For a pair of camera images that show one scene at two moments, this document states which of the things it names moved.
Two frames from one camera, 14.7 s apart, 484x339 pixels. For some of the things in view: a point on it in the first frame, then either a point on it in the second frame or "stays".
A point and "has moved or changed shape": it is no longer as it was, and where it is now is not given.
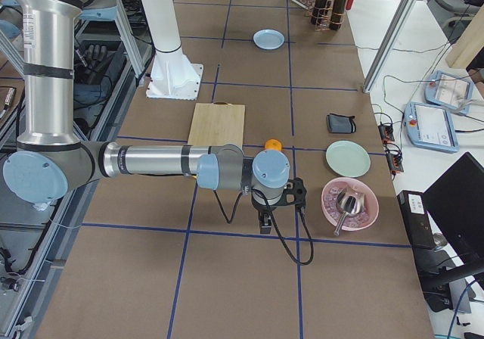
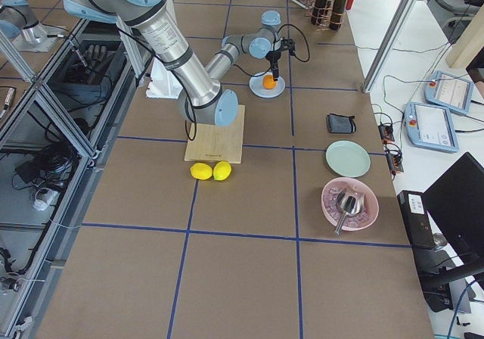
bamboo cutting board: (217, 123) stays
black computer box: (417, 219) stays
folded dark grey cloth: (338, 123) stays
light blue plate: (268, 39) has moved or changed shape
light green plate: (348, 159) stays
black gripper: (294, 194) -> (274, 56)
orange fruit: (273, 144) -> (268, 82)
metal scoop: (352, 203) stays
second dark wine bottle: (320, 10) stays
